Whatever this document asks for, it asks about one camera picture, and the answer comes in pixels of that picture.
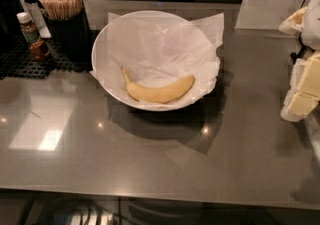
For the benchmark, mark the yellow banana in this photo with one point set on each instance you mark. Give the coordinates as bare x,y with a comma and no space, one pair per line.
160,95

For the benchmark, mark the white paper liner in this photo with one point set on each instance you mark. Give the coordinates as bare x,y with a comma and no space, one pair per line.
160,49

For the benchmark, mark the small white-capped sauce bottle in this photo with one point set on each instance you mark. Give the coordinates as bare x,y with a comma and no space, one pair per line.
28,27

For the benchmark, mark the white bowl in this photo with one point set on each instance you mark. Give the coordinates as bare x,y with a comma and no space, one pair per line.
100,56

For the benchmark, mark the black chopstick holder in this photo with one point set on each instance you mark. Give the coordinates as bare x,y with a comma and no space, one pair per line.
74,35

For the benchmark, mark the black container at left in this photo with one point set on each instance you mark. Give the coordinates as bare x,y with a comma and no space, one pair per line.
9,24

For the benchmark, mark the small brown sauce bottle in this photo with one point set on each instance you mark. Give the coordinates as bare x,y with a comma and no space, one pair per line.
39,50

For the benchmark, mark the bundle of wooden chopsticks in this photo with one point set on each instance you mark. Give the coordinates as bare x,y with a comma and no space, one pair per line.
62,9

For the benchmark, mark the white flat packet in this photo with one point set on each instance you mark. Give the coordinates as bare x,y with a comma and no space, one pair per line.
37,17

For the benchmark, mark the black grid mat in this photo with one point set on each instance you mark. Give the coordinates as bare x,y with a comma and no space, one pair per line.
18,62

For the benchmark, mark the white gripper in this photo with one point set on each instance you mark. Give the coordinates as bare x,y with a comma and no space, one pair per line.
312,25

